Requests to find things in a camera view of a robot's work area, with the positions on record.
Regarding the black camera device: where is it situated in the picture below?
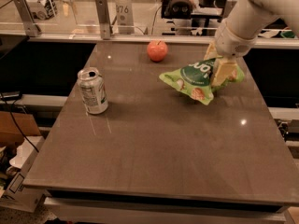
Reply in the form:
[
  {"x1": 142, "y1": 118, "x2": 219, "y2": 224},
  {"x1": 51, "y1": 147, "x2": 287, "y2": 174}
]
[{"x1": 162, "y1": 0, "x2": 192, "y2": 20}]

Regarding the black cable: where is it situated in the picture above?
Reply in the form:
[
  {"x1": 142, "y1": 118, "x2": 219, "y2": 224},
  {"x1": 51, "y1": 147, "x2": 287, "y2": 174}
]
[{"x1": 0, "y1": 91, "x2": 40, "y2": 154}]

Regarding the middle metal bracket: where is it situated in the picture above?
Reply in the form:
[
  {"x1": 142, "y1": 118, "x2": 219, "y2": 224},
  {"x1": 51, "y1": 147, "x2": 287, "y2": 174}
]
[{"x1": 95, "y1": 0, "x2": 112, "y2": 40}]

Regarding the red apple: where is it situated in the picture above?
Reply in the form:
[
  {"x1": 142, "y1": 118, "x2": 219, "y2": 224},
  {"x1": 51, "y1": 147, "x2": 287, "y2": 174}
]
[{"x1": 147, "y1": 40, "x2": 168, "y2": 62}]

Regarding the white green soda can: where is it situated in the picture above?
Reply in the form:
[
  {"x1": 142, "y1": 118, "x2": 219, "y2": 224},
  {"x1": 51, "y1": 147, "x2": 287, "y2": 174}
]
[{"x1": 77, "y1": 67, "x2": 108, "y2": 115}]

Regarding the right metal bracket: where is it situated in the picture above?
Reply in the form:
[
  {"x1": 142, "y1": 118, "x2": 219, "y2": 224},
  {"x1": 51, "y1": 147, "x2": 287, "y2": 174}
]
[{"x1": 222, "y1": 0, "x2": 237, "y2": 19}]

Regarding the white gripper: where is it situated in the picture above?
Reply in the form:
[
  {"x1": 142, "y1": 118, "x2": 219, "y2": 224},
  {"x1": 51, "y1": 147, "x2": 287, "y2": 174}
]
[{"x1": 204, "y1": 19, "x2": 256, "y2": 87}]

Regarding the white device on shelf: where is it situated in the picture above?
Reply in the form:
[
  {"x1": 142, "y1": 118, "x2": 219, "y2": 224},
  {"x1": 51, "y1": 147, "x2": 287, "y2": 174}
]
[{"x1": 26, "y1": 0, "x2": 57, "y2": 21}]

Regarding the left metal bracket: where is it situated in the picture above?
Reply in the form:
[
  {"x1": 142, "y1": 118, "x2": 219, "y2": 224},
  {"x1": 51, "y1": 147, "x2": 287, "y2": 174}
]
[{"x1": 13, "y1": 0, "x2": 40, "y2": 37}]

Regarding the brown cardboard box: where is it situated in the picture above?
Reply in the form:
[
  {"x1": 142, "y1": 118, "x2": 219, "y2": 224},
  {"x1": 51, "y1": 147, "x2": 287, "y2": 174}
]
[{"x1": 0, "y1": 111, "x2": 40, "y2": 147}]

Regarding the metal bracket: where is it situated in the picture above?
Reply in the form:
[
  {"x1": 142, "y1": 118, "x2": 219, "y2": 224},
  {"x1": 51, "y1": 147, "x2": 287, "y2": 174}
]
[
  {"x1": 95, "y1": 0, "x2": 112, "y2": 40},
  {"x1": 222, "y1": 0, "x2": 237, "y2": 19},
  {"x1": 13, "y1": 0, "x2": 40, "y2": 37}
]

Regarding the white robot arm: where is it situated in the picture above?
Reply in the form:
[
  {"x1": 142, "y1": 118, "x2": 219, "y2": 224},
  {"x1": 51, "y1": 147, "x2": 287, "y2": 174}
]
[{"x1": 206, "y1": 0, "x2": 299, "y2": 87}]

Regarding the green rice chip bag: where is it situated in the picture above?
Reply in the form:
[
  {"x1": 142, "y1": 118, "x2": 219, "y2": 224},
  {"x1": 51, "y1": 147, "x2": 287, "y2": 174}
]
[{"x1": 159, "y1": 58, "x2": 245, "y2": 105}]

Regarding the white cardboard box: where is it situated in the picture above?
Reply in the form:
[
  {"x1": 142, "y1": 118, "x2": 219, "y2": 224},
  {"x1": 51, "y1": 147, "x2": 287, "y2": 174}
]
[{"x1": 0, "y1": 136, "x2": 44, "y2": 213}]

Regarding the white numbered sign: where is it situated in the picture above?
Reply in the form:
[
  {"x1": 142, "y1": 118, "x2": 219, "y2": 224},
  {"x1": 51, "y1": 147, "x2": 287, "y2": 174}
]
[{"x1": 115, "y1": 0, "x2": 135, "y2": 35}]

